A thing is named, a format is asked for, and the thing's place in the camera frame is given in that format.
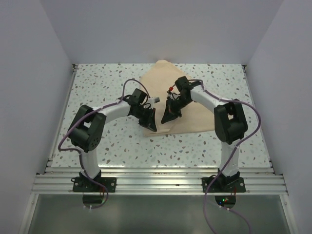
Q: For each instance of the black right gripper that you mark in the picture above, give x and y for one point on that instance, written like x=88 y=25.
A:
x=174 y=107

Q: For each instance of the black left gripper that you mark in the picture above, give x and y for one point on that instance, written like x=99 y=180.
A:
x=145 y=116

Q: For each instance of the beige cloth mat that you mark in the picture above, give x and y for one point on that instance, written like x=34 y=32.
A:
x=195 y=117

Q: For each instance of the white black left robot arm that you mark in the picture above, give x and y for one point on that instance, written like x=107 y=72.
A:
x=87 y=127

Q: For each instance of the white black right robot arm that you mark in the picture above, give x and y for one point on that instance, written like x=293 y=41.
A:
x=230 y=123

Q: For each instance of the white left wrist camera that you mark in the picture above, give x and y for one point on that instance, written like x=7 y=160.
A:
x=153 y=100

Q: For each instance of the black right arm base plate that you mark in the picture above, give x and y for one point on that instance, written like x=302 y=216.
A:
x=238 y=186

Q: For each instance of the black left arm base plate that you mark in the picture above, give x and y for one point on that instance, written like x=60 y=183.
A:
x=84 y=185

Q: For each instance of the aluminium rail frame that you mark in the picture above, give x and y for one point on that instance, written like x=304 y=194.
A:
x=159 y=187

